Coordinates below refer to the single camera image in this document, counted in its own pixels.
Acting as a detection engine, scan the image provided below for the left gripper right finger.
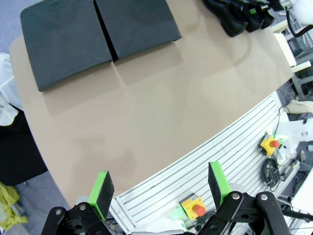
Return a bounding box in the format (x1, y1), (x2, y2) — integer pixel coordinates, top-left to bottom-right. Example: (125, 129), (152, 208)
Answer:
(198, 161), (291, 235)

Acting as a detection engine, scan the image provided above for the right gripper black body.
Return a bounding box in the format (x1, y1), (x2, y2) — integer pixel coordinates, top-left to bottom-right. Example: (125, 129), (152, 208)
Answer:
(268, 0), (286, 12)

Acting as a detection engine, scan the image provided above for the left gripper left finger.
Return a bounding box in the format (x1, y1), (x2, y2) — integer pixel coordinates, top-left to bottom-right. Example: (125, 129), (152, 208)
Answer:
(40, 170), (115, 235)

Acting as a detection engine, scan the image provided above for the yellow emergency stop button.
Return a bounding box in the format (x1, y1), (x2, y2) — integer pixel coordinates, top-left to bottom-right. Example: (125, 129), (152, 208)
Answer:
(258, 136), (281, 157)
(179, 193), (206, 221)

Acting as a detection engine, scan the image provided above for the white side table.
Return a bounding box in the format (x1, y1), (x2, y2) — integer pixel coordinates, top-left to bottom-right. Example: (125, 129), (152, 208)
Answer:
(270, 19), (312, 73)

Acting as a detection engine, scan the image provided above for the black fabric bundle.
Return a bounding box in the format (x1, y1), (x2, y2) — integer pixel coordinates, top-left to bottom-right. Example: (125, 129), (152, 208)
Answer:
(0, 105), (48, 187)

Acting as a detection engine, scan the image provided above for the beige cloth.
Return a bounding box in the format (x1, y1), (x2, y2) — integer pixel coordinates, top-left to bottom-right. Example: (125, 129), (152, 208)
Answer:
(286, 99), (313, 116)

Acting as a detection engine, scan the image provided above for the white plastic bag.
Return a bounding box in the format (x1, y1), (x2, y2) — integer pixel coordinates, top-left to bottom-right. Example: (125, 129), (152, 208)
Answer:
(0, 52), (20, 127)

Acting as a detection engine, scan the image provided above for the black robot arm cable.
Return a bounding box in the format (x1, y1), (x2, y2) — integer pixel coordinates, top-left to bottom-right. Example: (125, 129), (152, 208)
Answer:
(285, 11), (313, 38)

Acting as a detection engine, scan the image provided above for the coiled black cable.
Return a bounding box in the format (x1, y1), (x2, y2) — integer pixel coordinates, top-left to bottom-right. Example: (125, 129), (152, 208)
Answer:
(263, 158), (281, 192)

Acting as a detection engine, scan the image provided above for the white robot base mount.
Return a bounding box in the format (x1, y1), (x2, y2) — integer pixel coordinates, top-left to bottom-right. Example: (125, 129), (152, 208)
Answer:
(276, 114), (313, 167)

